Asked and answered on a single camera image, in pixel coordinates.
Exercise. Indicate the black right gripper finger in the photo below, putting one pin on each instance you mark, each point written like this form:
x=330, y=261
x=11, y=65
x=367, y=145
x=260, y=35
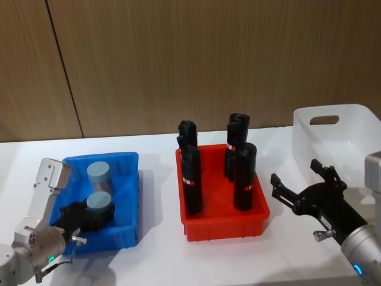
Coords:
x=282, y=192
x=329, y=174

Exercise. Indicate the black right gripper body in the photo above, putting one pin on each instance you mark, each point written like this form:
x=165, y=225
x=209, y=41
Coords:
x=327, y=205

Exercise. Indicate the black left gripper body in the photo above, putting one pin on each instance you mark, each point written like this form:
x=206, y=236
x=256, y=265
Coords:
x=73, y=219

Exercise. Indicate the grey capped bottle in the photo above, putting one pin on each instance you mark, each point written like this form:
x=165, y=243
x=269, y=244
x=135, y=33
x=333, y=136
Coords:
x=99, y=201
x=99, y=175

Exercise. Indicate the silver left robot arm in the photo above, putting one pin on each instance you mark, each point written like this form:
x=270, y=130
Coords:
x=35, y=238

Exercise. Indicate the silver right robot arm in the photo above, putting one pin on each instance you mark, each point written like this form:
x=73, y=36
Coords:
x=361, y=241

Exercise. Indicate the white plastic basket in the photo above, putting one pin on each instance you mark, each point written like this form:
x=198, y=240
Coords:
x=327, y=149

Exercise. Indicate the blue plastic bin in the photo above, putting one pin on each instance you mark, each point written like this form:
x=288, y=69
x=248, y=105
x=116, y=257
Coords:
x=126, y=208

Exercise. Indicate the red plastic bin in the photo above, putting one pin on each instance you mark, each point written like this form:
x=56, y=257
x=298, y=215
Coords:
x=220, y=219

